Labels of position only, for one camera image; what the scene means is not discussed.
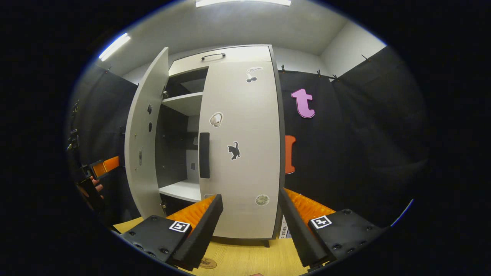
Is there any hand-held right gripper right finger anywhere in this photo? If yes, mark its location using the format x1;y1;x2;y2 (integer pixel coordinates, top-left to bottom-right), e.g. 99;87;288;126
279;187;386;268

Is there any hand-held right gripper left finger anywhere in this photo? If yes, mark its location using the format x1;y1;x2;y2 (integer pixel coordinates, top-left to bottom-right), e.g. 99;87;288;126
121;194;224;271

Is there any white cabinet door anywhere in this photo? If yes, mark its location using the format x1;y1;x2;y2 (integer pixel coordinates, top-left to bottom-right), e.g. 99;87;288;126
198;59;283;240
124;47;170;218

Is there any white cabinet shelf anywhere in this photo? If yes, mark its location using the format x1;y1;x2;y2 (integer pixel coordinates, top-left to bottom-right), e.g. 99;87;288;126
161;92;204;117
158;179;202;203

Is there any black backdrop cloth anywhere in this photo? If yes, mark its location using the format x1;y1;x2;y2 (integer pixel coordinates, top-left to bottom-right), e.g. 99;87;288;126
66;63;139;227
278;45;429;229

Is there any white cabinet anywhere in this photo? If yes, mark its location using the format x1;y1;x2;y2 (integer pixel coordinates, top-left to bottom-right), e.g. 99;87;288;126
155;45;287;246

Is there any long ceiling light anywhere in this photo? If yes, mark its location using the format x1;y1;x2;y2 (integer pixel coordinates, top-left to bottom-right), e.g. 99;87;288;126
98;33;131;62
196;0;292;8

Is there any white cabinet drawer front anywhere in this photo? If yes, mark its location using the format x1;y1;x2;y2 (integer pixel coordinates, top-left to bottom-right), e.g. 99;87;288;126
169;45;272;76

